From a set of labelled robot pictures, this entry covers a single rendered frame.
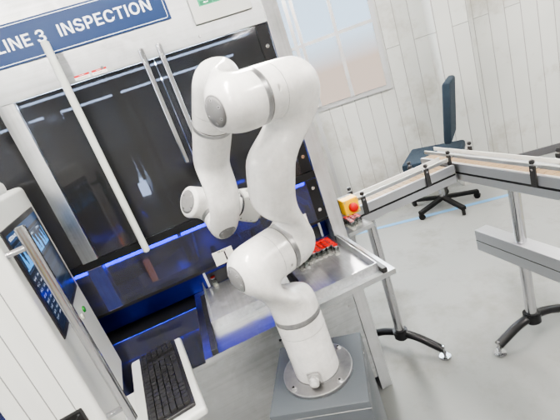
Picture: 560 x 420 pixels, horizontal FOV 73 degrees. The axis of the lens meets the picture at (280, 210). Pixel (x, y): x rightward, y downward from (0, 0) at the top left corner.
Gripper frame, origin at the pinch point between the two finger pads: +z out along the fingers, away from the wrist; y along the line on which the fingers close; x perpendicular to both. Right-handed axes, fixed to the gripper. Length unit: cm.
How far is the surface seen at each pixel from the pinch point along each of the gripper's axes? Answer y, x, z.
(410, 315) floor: 62, 19, 146
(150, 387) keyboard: 66, 7, -24
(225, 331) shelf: 45.0, 8.9, -3.9
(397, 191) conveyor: -10, -5, 86
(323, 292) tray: 19.2, 22.4, 17.5
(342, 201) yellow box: 0, -9, 52
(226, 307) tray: 47.0, -3.1, 5.4
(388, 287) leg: 37, 13, 99
